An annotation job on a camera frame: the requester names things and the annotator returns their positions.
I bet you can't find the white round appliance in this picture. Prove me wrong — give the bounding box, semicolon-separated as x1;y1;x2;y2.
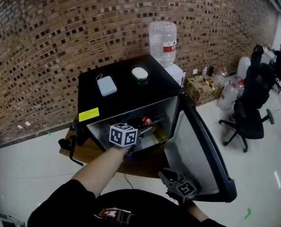
237;57;252;77

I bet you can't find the large clear water jug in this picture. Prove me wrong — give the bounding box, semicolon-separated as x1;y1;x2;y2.
148;20;178;68

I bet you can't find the person's right forearm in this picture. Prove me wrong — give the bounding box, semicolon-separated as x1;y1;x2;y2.
185;201;209;222

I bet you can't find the black office chair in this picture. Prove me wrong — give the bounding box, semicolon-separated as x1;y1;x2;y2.
218;44;276;153

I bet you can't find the thin black hanging cable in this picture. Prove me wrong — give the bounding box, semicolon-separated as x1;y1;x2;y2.
123;173;135;190

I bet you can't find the yellow sticker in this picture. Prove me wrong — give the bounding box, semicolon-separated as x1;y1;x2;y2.
78;107;100;122

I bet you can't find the white oval case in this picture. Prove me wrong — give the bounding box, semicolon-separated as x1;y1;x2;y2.
131;67;149;79

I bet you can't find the black camera clamp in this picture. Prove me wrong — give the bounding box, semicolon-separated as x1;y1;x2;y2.
58;124;89;167

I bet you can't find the low wooden table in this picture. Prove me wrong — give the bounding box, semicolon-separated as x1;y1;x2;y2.
59;126;176;179

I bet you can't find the yellow drink bottle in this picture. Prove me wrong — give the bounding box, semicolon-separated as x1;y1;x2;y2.
153;126;172;144

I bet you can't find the person's left forearm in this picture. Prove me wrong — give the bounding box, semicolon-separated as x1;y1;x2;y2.
70;147;134;198

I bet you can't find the black mini fridge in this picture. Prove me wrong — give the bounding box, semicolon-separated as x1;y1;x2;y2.
75;54;237;203

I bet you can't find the fridge door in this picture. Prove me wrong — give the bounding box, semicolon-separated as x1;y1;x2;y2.
164;92;237;203

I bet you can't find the red labelled package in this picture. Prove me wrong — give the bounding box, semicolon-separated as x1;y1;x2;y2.
140;115;155;127

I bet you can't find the cardboard box yellow tape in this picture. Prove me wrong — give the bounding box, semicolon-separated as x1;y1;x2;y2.
184;76;223;106

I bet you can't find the white water dispenser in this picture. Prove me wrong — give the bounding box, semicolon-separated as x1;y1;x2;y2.
165;64;186;87

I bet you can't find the empty clear plastic jug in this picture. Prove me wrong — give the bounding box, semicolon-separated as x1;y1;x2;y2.
216;79;246;111

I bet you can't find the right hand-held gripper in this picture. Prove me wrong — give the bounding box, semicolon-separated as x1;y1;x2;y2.
158;167;197;204

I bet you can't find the white power bank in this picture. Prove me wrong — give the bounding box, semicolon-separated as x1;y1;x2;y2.
95;73;118;97

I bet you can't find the person's black shirt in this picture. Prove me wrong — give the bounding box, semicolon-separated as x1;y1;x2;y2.
28;180;226;227

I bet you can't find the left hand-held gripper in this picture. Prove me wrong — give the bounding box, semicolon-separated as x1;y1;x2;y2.
109;122;154;157

